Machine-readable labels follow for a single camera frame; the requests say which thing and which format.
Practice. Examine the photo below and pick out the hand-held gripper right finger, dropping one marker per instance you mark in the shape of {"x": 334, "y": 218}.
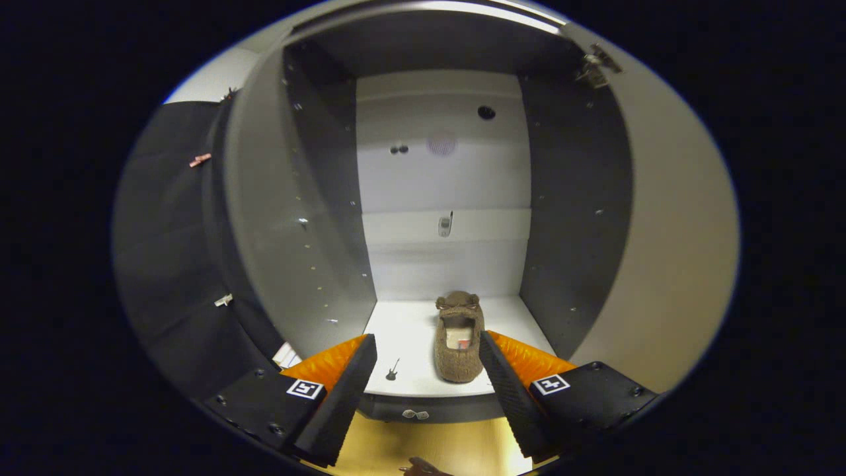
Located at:
{"x": 512, "y": 400}

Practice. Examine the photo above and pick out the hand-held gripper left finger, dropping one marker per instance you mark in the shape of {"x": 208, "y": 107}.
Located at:
{"x": 340, "y": 403}

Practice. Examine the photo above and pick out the grey shoe cabinet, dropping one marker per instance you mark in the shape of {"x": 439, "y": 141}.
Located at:
{"x": 317, "y": 198}

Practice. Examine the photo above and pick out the metal door hinge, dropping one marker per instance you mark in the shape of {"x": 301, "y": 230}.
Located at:
{"x": 595, "y": 66}

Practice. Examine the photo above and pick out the white spine paperback book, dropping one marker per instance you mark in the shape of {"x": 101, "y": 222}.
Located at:
{"x": 287, "y": 356}

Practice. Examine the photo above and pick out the white clip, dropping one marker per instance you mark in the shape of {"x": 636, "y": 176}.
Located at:
{"x": 223, "y": 300}

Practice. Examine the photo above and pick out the black backdrop cloth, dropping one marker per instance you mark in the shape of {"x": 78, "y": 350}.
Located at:
{"x": 165, "y": 231}

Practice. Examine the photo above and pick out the red clip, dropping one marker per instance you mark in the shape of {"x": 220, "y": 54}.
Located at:
{"x": 199, "y": 159}

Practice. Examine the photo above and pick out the black binder clip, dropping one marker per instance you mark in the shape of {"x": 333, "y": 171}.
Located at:
{"x": 230, "y": 94}

